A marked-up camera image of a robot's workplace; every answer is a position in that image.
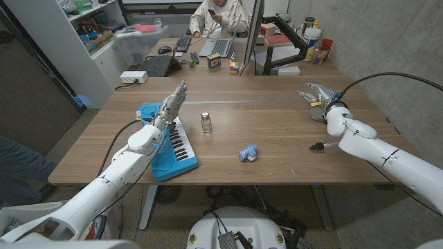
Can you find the computer monitor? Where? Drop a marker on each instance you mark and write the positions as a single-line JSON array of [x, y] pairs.
[[254, 31]]

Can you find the grey table leg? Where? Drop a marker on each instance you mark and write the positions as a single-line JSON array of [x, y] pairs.
[[322, 207]]

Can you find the white shelf cabinet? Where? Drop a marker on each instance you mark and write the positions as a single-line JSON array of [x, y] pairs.
[[69, 52]]

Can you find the clear plastic jar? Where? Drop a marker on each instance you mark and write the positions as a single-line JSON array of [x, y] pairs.
[[320, 56]]

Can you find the black lidded jar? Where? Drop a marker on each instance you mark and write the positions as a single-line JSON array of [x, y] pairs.
[[308, 23]]

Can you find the black laptop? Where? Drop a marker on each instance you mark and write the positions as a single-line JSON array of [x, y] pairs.
[[157, 65]]

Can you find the black keyboard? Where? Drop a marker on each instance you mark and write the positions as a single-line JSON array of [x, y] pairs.
[[182, 43]]

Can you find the black computer mouse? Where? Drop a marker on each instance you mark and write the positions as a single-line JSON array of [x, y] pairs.
[[164, 50]]

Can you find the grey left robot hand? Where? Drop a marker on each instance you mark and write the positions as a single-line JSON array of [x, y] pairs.
[[170, 105]]

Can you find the white power strip box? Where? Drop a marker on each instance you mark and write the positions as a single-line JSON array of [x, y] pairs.
[[133, 76]]

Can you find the yellow bottle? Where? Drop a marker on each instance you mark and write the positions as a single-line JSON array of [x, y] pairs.
[[316, 24]]

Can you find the flat white box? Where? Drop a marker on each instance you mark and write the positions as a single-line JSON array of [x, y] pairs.
[[289, 71]]

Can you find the silver laptop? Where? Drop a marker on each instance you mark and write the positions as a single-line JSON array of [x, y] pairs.
[[219, 46]]

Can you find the colourful puzzle cube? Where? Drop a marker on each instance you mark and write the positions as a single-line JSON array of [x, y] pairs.
[[233, 67]]

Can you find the red book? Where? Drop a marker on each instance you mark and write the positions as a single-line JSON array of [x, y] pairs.
[[278, 39]]

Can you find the blue jeans leg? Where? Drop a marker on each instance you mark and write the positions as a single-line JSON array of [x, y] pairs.
[[17, 169]]

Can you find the red cup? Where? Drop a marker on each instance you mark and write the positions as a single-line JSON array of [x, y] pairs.
[[327, 44]]

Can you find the white plastic tub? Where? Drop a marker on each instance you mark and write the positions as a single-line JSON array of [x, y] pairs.
[[312, 36]]

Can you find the black remote control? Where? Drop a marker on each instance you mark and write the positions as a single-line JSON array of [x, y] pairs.
[[194, 57]]

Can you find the cardboard box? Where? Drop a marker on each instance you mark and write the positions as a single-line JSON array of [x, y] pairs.
[[100, 41]]

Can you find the pink flat item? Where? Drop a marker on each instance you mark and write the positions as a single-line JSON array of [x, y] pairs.
[[145, 28]]

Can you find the small yellow blue tin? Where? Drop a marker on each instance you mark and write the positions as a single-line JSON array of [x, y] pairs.
[[214, 61]]

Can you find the glass shaker bottle silver cap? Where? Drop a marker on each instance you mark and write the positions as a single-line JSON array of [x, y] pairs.
[[206, 124]]

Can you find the small black object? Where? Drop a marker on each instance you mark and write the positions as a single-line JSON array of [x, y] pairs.
[[315, 147]]

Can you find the small grey figurine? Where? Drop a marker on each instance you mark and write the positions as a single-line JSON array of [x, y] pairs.
[[233, 57]]

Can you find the clear drinking glass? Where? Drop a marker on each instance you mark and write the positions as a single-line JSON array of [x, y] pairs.
[[158, 23]]

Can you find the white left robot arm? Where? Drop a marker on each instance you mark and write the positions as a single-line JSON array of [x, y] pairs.
[[121, 173]]

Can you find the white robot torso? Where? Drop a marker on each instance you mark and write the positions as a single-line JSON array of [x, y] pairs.
[[242, 221]]

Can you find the person in cream jacket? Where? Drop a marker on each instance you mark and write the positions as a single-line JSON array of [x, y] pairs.
[[228, 14]]

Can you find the small tan box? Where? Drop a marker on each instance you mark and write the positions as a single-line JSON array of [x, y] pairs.
[[268, 29]]

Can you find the blue toy piano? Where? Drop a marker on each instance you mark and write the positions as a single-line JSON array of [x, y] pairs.
[[173, 166]]

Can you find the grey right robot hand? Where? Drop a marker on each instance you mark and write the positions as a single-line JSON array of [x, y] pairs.
[[325, 95]]

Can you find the small green object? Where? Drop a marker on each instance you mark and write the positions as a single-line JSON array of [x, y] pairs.
[[192, 63]]

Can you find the clear plastic storage bin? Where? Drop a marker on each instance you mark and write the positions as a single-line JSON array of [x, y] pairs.
[[138, 45]]

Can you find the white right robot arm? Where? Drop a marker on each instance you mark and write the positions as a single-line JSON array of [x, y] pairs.
[[398, 160]]

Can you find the white table leg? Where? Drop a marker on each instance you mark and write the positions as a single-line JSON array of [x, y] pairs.
[[148, 207]]

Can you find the black round fan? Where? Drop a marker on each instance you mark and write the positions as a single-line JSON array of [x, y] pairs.
[[168, 194]]

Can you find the black smartphone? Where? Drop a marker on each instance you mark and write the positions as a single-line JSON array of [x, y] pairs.
[[210, 11]]

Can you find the blue toy camera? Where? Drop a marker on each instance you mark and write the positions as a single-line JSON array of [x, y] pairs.
[[247, 153]]

